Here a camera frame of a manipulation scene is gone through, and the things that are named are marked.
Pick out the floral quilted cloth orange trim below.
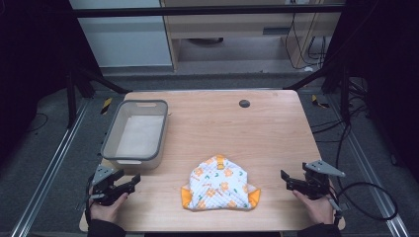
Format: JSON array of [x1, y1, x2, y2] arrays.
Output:
[[180, 154, 262, 211]]

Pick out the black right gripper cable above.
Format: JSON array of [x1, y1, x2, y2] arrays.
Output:
[[328, 182, 399, 228]]

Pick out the thin black floor cable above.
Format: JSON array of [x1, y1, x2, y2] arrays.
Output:
[[27, 112, 49, 133]]

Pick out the person's right hand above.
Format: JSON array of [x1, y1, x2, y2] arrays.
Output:
[[292, 189, 336, 227]]

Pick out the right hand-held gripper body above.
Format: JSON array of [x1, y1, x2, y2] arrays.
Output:
[[296, 159, 347, 201]]

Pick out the person's left hand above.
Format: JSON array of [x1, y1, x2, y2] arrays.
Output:
[[88, 192, 129, 225]]

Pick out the white cabinet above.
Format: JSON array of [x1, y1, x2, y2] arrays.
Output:
[[68, 0, 174, 69]]

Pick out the black yellow hazard tape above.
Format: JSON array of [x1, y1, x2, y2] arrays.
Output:
[[310, 94, 331, 110], [100, 97, 114, 116]]

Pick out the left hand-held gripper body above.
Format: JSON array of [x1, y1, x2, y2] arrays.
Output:
[[88, 164, 124, 207]]

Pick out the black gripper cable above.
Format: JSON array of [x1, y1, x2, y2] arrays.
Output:
[[76, 184, 100, 225], [328, 182, 399, 228]]

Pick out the black hanging cables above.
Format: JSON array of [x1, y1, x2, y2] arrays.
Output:
[[284, 0, 331, 71]]

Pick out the light wooden shelf unit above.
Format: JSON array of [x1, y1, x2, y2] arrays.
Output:
[[159, 0, 344, 72]]

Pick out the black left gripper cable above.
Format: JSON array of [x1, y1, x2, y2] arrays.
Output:
[[76, 184, 100, 225]]

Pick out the white plastic basket grey rim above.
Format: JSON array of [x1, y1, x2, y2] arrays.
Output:
[[100, 99, 169, 172]]

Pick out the aluminium floor rail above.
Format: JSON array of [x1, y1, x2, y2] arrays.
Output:
[[328, 95, 411, 237], [9, 98, 91, 237]]

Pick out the black metal stand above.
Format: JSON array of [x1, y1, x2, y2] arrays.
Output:
[[283, 60, 353, 127], [64, 63, 132, 130]]

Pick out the black floor cables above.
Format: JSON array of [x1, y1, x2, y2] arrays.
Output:
[[310, 77, 375, 172]]

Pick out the black horizontal frame bar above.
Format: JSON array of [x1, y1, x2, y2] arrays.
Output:
[[70, 4, 347, 19]]

